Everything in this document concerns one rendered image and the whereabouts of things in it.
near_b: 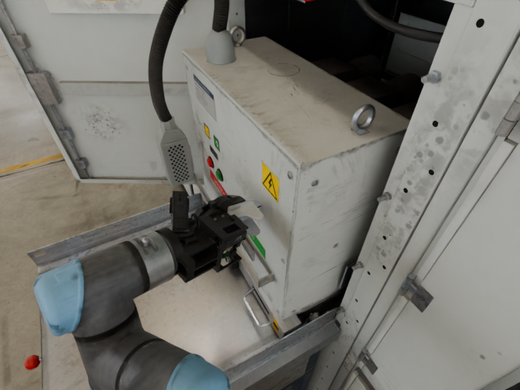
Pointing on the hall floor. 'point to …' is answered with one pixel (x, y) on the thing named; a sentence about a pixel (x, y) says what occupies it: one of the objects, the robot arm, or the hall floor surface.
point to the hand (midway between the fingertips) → (253, 204)
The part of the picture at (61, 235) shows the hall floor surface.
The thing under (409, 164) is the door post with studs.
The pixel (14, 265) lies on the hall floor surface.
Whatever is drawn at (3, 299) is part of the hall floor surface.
